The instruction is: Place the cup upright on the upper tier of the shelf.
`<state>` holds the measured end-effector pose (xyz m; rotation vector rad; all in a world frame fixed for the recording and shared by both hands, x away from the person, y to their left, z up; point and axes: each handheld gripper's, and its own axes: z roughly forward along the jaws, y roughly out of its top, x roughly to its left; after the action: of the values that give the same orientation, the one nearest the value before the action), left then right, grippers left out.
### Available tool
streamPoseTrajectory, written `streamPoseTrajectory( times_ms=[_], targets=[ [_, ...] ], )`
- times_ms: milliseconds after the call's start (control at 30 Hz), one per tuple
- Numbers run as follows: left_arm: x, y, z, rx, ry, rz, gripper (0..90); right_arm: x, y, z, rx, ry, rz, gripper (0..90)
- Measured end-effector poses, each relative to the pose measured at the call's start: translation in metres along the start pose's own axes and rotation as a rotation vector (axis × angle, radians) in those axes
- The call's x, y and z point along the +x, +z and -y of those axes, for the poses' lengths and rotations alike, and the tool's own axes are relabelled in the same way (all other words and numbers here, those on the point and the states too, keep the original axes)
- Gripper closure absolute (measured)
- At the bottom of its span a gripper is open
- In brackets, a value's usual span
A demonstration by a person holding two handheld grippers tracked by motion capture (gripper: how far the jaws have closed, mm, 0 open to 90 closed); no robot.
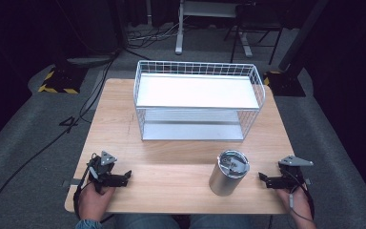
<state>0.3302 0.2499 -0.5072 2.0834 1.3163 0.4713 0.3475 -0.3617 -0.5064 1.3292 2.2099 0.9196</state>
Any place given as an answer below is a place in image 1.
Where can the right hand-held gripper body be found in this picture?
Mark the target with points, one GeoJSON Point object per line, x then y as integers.
{"type": "Point", "coordinates": [290, 173]}

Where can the person's right hand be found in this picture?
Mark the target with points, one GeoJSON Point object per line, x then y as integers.
{"type": "Point", "coordinates": [295, 205]}

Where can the white metal desk frame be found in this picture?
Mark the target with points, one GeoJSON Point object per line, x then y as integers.
{"type": "Point", "coordinates": [180, 31]}

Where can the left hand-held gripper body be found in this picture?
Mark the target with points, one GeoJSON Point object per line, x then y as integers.
{"type": "Point", "coordinates": [105, 167]}

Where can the black yellow-striped stand base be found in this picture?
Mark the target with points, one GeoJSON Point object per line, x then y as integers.
{"type": "Point", "coordinates": [286, 84]}
{"type": "Point", "coordinates": [62, 81]}

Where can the black chair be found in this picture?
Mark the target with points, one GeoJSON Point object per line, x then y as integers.
{"type": "Point", "coordinates": [260, 19]}

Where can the stainless steel tumbler with lid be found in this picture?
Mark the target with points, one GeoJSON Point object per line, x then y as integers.
{"type": "Point", "coordinates": [228, 173]}

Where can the grey tape strip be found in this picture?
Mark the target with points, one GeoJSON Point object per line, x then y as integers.
{"type": "Point", "coordinates": [71, 182]}

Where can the dark slanted stand pole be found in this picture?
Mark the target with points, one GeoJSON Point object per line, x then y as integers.
{"type": "Point", "coordinates": [301, 35]}

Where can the person's left hand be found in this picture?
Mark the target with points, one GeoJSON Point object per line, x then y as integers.
{"type": "Point", "coordinates": [93, 202]}

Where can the person's legs in jeans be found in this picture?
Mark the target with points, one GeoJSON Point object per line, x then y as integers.
{"type": "Point", "coordinates": [146, 222]}

